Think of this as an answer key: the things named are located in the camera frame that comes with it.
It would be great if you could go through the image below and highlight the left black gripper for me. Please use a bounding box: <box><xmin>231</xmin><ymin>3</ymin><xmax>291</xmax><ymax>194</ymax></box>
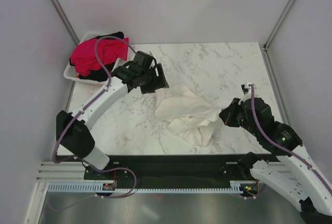
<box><xmin>141</xmin><ymin>64</ymin><xmax>169</xmax><ymax>95</ymax></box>

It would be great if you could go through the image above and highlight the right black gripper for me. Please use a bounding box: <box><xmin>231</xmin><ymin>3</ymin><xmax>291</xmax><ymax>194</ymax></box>
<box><xmin>217</xmin><ymin>97</ymin><xmax>259</xmax><ymax>136</ymax></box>

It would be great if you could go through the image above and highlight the white t-shirt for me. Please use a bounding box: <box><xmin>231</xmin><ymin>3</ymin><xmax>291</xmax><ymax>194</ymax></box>
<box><xmin>155</xmin><ymin>84</ymin><xmax>222</xmax><ymax>147</ymax></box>

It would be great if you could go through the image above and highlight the white plastic basket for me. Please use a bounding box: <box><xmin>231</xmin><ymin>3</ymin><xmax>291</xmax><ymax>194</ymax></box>
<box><xmin>63</xmin><ymin>30</ymin><xmax>122</xmax><ymax>88</ymax></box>

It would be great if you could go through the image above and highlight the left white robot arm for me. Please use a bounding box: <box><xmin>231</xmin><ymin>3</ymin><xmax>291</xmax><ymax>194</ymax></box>
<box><xmin>53</xmin><ymin>51</ymin><xmax>169</xmax><ymax>179</ymax></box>

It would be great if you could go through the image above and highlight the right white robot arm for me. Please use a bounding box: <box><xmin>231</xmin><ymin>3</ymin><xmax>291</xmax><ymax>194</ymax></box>
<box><xmin>219</xmin><ymin>98</ymin><xmax>331</xmax><ymax>223</ymax></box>

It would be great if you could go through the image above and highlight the black t-shirt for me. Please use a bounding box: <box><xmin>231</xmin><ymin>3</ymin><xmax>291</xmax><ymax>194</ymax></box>
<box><xmin>75</xmin><ymin>31</ymin><xmax>124</xmax><ymax>82</ymax></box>

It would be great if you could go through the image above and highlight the red t-shirt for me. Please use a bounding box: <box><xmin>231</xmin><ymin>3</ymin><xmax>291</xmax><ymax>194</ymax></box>
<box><xmin>70</xmin><ymin>38</ymin><xmax>129</xmax><ymax>77</ymax></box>

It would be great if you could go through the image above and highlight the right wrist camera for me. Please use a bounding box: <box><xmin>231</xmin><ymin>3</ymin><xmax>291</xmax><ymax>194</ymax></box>
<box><xmin>240</xmin><ymin>82</ymin><xmax>257</xmax><ymax>103</ymax></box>

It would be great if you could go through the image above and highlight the white slotted cable duct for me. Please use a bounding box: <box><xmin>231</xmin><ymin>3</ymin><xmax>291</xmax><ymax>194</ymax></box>
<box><xmin>47</xmin><ymin>182</ymin><xmax>251</xmax><ymax>194</ymax></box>

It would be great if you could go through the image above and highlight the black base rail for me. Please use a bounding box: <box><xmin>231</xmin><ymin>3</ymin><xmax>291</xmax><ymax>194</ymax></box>
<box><xmin>84</xmin><ymin>154</ymin><xmax>254</xmax><ymax>189</ymax></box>

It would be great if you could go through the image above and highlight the left aluminium frame post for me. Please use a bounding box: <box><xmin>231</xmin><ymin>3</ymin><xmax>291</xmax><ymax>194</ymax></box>
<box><xmin>50</xmin><ymin>0</ymin><xmax>79</xmax><ymax>45</ymax></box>

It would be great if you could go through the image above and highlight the aluminium frame post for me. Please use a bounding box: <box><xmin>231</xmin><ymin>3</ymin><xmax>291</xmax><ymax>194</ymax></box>
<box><xmin>262</xmin><ymin>0</ymin><xmax>297</xmax><ymax>51</ymax></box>
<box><xmin>50</xmin><ymin>0</ymin><xmax>79</xmax><ymax>45</ymax></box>

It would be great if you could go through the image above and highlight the right aluminium frame post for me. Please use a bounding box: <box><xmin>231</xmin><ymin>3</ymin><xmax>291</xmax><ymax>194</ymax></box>
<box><xmin>262</xmin><ymin>0</ymin><xmax>297</xmax><ymax>51</ymax></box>

